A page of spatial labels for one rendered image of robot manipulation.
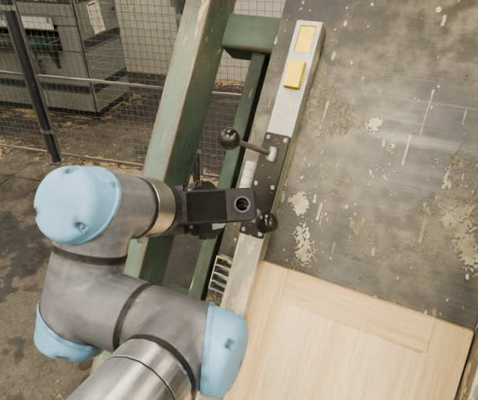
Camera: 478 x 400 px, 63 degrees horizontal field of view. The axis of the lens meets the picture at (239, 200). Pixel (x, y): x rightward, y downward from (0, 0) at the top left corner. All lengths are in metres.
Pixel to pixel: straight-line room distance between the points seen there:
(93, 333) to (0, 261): 2.65
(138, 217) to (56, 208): 0.08
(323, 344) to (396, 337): 0.13
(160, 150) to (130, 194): 0.43
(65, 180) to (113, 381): 0.18
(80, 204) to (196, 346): 0.16
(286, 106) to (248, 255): 0.29
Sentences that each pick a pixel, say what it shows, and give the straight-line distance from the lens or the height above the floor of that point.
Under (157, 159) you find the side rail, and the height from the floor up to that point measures 1.42.
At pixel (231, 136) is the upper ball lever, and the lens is 0.66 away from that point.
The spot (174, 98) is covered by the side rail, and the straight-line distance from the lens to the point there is 0.85.
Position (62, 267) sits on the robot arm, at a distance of 0.42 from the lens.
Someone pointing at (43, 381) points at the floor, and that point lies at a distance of 2.30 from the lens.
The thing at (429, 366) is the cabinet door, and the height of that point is 1.22.
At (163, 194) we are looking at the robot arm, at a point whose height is 1.56.
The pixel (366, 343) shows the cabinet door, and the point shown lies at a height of 1.22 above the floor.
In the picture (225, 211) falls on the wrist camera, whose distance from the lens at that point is 0.52.
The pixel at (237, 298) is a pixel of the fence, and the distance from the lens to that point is 0.77.
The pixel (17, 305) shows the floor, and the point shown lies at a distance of 2.69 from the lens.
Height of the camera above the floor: 1.82
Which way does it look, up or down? 35 degrees down
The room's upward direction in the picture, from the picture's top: straight up
